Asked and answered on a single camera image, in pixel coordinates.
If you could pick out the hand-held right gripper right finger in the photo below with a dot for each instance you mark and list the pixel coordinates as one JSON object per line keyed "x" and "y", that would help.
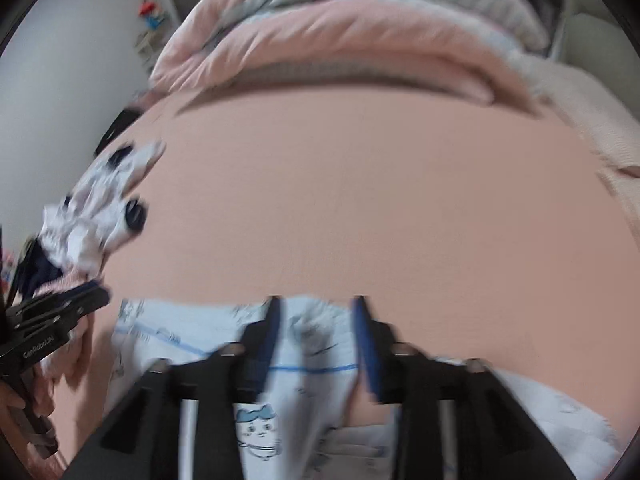
{"x": 367, "y": 360}

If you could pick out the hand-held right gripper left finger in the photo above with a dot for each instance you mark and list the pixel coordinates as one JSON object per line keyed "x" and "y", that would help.
{"x": 265, "y": 340}

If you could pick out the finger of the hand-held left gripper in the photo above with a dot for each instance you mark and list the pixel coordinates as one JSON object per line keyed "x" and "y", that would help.
{"x": 60, "y": 307}

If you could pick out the light blue printed pyjama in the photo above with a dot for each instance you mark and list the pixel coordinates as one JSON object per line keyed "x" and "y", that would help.
{"x": 300, "y": 440}

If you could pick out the pink printed pyjama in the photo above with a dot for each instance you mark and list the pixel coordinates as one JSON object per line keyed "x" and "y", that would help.
{"x": 65, "y": 290}

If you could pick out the white garment with navy cuffs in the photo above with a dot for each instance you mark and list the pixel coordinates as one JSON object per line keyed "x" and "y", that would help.
{"x": 95, "y": 220}

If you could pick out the bed with pink sheet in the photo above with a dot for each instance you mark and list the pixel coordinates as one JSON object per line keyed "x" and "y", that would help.
{"x": 375, "y": 210}

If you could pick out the white shelf rack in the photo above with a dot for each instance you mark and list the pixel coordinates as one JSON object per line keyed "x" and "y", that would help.
{"x": 147, "y": 50}

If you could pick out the red and blue plush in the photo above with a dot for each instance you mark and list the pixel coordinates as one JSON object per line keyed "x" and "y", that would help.
{"x": 151, "y": 14}

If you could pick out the folded pink checked quilt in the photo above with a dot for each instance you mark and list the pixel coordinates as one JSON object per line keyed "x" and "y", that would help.
{"x": 325, "y": 35}

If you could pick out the grey-green padded headboard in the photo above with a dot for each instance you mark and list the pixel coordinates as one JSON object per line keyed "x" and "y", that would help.
{"x": 595, "y": 20}

